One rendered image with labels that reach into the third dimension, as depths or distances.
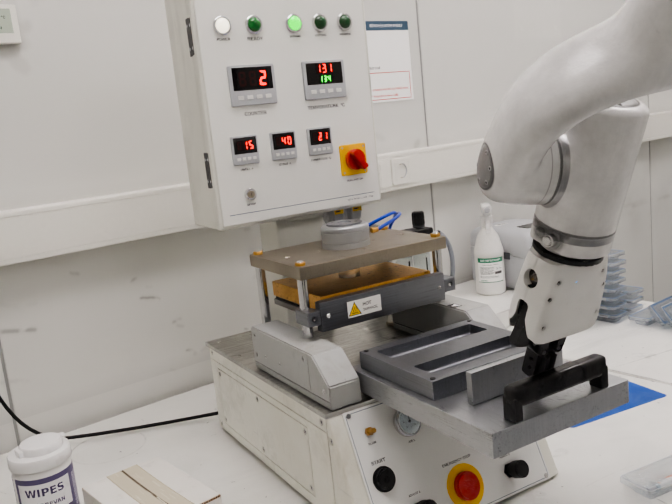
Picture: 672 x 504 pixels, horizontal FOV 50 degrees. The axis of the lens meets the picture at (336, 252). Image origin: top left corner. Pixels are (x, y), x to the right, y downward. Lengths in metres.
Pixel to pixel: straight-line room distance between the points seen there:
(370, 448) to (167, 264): 0.78
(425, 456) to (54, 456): 0.53
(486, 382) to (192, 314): 0.94
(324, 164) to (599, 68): 0.73
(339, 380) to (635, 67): 0.56
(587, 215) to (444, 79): 1.45
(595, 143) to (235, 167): 0.67
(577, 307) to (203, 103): 0.68
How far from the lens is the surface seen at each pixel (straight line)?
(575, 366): 0.88
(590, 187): 0.74
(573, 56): 0.68
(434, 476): 1.06
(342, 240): 1.15
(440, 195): 2.14
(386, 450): 1.03
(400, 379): 0.95
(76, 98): 1.57
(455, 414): 0.86
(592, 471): 1.21
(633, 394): 1.49
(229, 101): 1.23
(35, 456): 1.15
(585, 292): 0.83
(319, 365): 1.00
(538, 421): 0.86
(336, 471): 1.02
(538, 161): 0.69
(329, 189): 1.31
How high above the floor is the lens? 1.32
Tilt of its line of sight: 10 degrees down
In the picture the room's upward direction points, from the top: 6 degrees counter-clockwise
